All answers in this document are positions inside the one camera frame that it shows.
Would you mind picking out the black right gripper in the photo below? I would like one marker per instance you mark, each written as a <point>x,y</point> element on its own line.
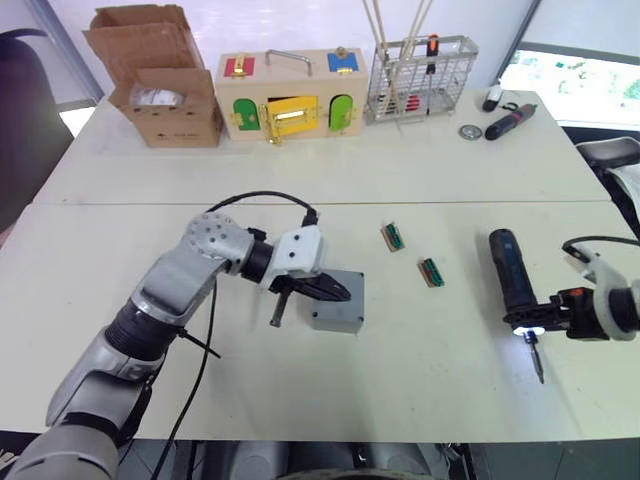
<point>585,315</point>

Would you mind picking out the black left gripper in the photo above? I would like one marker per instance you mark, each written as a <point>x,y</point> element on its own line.
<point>285,285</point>

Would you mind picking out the blue black electric screwdriver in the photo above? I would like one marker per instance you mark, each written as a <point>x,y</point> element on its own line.
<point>512,270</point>

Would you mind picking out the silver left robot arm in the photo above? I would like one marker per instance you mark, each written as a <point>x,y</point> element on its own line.
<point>170,285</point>

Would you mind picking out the grey plastic junction box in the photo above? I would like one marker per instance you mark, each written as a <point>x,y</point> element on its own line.
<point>335,327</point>

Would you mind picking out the black pen-shaped screwdriver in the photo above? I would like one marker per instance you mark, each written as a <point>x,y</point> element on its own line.
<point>505,126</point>

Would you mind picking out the wooden latch box coloured doors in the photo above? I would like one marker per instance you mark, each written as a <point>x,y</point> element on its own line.
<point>295,85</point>

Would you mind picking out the brown cardboard box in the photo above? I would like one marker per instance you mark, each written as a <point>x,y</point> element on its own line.
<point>180,125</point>

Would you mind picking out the green terminal block with cardboard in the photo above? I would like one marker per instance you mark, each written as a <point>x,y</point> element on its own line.
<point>431,273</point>
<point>393,238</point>

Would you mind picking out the dark chair seat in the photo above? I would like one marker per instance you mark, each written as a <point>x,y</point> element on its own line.
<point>605,147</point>

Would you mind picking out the grey rounded shape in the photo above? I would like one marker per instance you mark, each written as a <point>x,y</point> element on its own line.
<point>262,457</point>

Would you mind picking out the round metal disc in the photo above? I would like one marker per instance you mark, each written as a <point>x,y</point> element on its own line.
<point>465,132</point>

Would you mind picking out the small red item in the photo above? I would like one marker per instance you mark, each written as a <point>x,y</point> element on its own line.
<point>413,103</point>

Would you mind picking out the small white black device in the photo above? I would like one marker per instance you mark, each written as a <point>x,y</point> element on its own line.
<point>492,97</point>

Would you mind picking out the bright window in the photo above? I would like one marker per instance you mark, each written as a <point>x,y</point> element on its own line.
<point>575,85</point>

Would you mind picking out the clear plastic bag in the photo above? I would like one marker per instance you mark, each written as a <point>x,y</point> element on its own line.
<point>155,95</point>

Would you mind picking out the thin wooden stick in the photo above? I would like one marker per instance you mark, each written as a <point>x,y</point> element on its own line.
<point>416,25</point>
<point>381,25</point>
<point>422,25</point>
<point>374,25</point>

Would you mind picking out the black office chair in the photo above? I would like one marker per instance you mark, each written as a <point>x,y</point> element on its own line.
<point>30,125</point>

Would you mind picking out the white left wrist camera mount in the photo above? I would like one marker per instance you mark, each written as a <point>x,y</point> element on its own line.
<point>300,250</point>

